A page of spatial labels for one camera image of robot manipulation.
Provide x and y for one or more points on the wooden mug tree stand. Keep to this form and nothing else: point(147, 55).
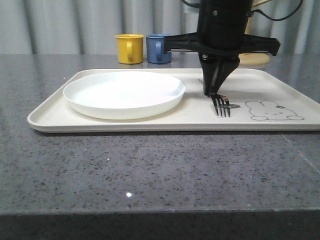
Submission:
point(255, 58)

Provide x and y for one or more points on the silver metal fork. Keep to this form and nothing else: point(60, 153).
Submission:
point(221, 104)

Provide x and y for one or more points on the white round plate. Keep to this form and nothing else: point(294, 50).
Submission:
point(124, 95)

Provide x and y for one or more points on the beige rabbit serving tray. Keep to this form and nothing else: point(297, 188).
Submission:
point(258, 102)

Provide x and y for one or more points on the yellow enamel mug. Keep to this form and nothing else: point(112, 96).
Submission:
point(130, 48)

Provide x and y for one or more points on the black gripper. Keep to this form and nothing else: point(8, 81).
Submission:
point(221, 33)

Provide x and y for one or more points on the blue enamel mug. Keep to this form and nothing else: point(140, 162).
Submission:
point(155, 49)

